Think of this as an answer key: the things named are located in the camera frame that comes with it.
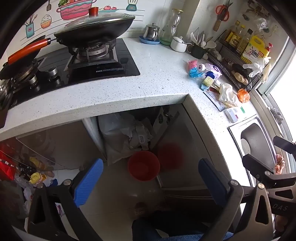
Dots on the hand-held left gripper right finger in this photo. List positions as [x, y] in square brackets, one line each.
[211, 180]

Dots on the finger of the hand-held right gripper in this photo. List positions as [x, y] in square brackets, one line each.
[284, 144]
[254, 163]

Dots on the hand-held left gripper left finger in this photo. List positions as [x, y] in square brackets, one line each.
[89, 183]

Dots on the green and white box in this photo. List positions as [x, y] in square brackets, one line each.
[232, 115]

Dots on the red bucket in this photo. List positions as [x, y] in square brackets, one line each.
[143, 166]

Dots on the face mask packet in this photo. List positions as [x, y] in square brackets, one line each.
[214, 99]

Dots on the pink mesh scrubber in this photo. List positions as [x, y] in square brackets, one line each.
[279, 163]

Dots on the steel wool scrubber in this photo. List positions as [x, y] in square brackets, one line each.
[276, 114]

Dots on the steel sink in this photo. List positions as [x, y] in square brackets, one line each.
[254, 132]

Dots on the blue plastic scrap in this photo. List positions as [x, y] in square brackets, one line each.
[54, 182]

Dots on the silver cabinet door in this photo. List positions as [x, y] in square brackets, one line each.
[189, 148]

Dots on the grey cabinet door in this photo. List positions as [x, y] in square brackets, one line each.
[64, 143]

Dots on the white woven sack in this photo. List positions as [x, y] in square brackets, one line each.
[115, 141]

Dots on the yellow capped bottle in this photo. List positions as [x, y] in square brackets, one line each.
[37, 178]

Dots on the crumpled white plastic bags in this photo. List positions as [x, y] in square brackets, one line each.
[27, 194]

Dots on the orange plastic jar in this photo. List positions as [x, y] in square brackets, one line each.
[243, 95]

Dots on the white cloth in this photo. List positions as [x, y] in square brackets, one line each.
[227, 93]

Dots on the ginger root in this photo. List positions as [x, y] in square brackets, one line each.
[240, 78]

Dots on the white rubber gloves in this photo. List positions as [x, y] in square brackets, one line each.
[256, 67]

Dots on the red plastic bag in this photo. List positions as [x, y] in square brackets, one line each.
[5, 164]

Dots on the dark cloth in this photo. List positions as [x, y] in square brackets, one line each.
[238, 68]

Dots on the blue dish brush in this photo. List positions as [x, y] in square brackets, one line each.
[208, 83]

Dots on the yellow detergent jug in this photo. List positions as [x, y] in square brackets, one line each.
[255, 49]

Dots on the purple label plastic bottle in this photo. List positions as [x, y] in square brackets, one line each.
[212, 68]

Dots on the pink and blue plastic packet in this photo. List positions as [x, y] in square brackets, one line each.
[193, 69]

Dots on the garlic bulbs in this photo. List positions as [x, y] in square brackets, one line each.
[215, 54]

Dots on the slim sauce bottle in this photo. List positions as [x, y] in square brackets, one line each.
[240, 37]

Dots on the yellow label oil bottle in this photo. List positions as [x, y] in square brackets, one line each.
[232, 36]

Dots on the black gas stove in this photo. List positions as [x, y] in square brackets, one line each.
[124, 67]

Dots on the clear plastic bag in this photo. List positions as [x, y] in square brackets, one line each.
[262, 23]

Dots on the dark green cup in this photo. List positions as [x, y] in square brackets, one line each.
[198, 52]

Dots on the bunch of spoons and chopsticks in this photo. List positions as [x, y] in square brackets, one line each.
[203, 40]

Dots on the white lidded sugar bowl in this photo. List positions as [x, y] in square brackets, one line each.
[179, 45]

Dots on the green coaster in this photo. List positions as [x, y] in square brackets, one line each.
[164, 42]

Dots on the orange scissors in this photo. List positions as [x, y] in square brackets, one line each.
[223, 10]

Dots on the black wok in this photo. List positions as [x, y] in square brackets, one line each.
[97, 34]

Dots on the blue tray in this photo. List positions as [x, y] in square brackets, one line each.
[148, 41]

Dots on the steel teapot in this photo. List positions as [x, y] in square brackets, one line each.
[151, 32]

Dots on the glass carafe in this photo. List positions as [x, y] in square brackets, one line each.
[171, 25]

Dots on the glass lid with red knob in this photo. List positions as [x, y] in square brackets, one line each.
[92, 19]

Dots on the window frame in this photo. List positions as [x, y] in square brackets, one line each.
[266, 97]

